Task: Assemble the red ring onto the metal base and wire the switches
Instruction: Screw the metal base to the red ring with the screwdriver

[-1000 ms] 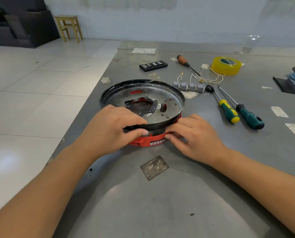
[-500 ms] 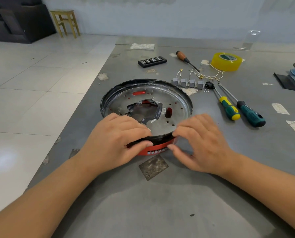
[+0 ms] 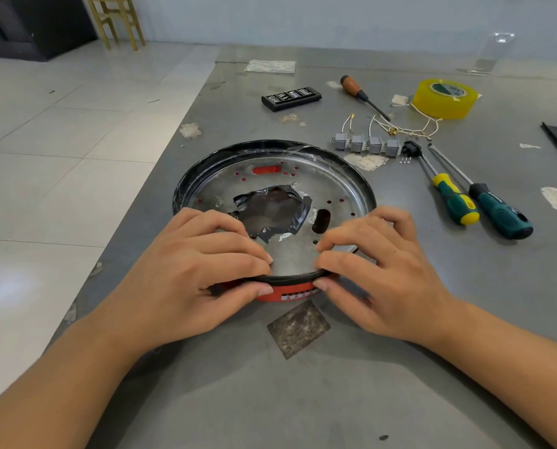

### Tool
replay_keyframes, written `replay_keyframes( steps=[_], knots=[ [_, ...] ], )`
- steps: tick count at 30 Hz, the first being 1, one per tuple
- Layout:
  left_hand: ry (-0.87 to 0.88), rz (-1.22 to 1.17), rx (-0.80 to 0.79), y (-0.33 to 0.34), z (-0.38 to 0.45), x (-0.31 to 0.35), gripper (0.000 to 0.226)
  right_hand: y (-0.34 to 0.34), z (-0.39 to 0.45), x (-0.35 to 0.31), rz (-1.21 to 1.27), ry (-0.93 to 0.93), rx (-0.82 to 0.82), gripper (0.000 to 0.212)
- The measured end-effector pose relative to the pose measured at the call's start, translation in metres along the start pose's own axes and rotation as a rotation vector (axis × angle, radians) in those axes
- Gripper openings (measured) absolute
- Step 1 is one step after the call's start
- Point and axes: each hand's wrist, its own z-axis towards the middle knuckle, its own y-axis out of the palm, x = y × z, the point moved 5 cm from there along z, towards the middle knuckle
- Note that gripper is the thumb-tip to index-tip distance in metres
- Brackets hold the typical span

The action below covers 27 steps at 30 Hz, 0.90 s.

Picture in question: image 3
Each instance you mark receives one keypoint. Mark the small white card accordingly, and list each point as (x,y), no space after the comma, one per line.
(400,100)

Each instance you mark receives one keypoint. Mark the wooden stool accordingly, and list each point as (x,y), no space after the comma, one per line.
(128,18)

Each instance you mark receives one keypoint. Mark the small black plug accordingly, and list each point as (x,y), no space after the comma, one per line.
(411,149)

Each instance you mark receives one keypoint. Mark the person's left hand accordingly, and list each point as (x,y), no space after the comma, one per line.
(180,285)

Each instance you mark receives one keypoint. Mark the person's right hand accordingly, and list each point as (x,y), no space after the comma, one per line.
(395,280)

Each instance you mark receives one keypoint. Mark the yellow tape roll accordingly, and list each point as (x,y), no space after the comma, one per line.
(444,106)

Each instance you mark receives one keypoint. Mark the black armchair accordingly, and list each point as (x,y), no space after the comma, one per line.
(30,23)

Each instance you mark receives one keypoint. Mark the dark green black screwdriver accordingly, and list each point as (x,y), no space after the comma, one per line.
(503,215)

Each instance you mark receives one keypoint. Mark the small white sticker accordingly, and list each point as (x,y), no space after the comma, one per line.
(530,146)
(333,84)

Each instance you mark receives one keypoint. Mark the black metal round plate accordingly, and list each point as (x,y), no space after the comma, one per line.
(306,182)

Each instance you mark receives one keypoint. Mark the person's right forearm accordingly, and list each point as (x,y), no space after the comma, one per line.
(517,378)

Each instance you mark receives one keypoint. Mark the white paper sheet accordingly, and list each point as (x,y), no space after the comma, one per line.
(270,66)

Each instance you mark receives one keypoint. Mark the clear acrylic stand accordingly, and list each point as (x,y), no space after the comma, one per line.
(484,65)

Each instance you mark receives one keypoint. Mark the black bit set case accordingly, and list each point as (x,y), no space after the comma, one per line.
(291,99)

